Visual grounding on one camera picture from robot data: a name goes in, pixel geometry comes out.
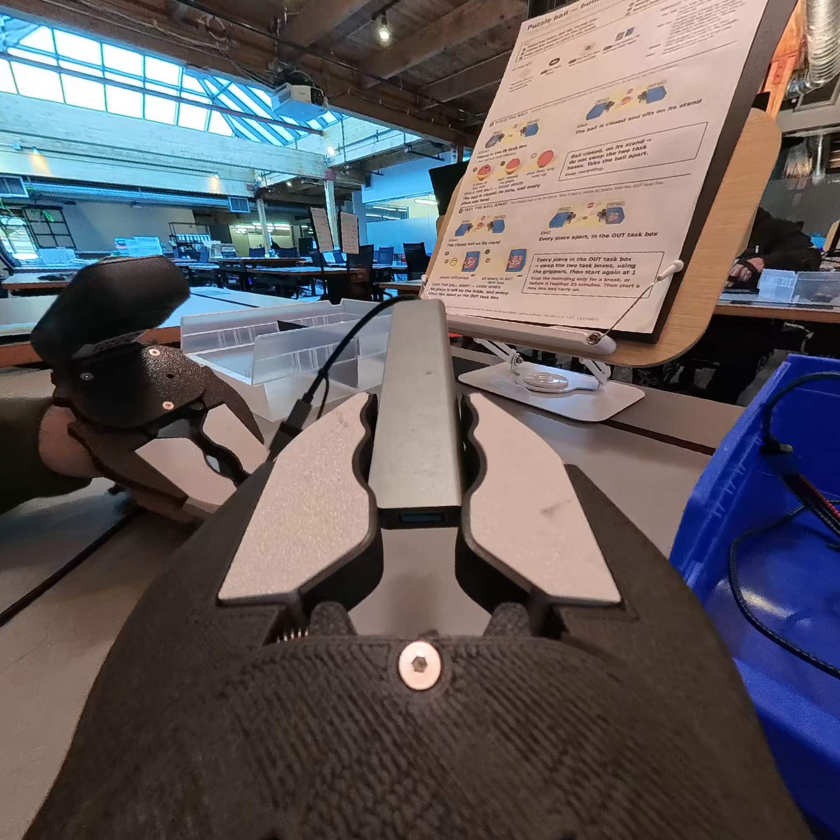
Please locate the wooden-edged background table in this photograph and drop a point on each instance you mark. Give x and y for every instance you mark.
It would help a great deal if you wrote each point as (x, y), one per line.
(249, 298)

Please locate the grey metal usb hub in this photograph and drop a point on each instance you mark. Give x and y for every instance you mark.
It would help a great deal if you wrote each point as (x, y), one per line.
(415, 407)

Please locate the background document stand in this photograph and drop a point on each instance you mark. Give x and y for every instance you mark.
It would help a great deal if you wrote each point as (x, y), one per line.
(321, 229)
(349, 233)

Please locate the silver ventilation duct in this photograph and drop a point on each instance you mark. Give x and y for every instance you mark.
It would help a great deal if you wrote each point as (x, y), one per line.
(820, 46)

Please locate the black office chair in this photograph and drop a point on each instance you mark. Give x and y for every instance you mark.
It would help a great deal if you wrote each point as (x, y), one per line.
(415, 259)

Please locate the ceiling spotlight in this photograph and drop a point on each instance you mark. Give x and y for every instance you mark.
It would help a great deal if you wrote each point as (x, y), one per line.
(384, 29)

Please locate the person's left hand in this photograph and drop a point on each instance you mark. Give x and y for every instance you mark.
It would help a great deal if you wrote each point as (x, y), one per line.
(59, 453)

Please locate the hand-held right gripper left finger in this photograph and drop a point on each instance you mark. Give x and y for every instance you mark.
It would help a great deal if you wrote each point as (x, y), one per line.
(302, 505)

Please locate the small clear plastic box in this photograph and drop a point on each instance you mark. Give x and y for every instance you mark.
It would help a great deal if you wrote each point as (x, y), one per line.
(797, 285)

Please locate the grey desk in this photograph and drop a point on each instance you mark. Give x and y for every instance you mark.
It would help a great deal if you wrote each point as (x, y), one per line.
(623, 472)

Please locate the wooden document stand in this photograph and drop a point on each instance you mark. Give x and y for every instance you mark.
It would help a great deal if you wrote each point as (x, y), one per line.
(722, 262)

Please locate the person's left forearm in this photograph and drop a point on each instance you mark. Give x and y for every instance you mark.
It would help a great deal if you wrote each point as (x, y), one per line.
(19, 453)

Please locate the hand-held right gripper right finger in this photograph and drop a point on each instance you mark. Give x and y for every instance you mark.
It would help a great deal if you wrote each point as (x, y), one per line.
(538, 505)

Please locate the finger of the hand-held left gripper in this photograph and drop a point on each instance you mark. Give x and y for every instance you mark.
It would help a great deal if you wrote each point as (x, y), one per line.
(200, 508)
(216, 456)

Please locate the black monitor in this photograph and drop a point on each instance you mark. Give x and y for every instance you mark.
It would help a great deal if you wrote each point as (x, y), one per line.
(446, 187)

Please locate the blue plastic bin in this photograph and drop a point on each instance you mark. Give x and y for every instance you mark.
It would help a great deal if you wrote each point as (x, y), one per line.
(735, 512)

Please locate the clear plastic bin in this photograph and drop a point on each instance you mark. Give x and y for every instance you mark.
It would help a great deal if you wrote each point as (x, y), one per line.
(223, 354)

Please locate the white ceiling projector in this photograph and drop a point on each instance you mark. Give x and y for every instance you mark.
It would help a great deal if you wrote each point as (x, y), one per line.
(298, 98)

